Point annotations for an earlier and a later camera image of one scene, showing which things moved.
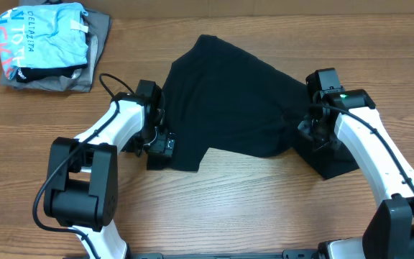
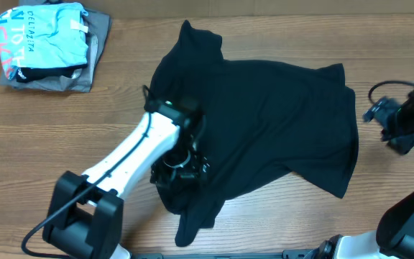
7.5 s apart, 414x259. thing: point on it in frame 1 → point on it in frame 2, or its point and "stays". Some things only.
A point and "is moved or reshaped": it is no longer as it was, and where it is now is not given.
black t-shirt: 221,96 is moved or reshaped
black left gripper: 160,146 → 193,171
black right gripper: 315,142 → 384,112
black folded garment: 25,74 stays
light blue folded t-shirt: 42,36 stays
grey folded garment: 98,27 stays
